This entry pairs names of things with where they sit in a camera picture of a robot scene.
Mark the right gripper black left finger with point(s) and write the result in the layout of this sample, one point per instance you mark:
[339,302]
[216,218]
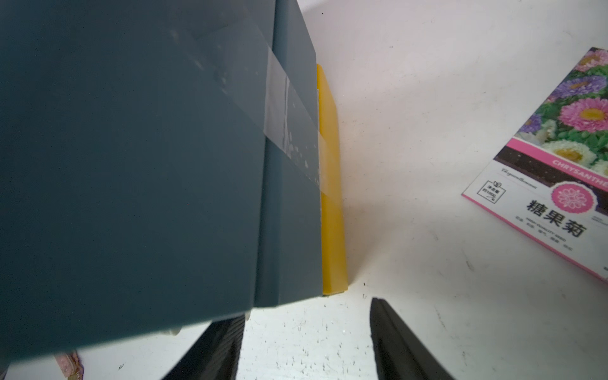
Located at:
[215,355]

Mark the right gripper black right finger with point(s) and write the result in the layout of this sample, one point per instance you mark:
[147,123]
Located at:
[399,354]

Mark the teal drawer cabinet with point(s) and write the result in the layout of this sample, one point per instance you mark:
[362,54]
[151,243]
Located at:
[162,165]

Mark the pink flower seed bag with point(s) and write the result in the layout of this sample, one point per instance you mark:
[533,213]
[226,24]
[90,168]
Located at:
[549,181]

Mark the pink handled fork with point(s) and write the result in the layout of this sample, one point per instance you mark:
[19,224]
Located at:
[70,365]

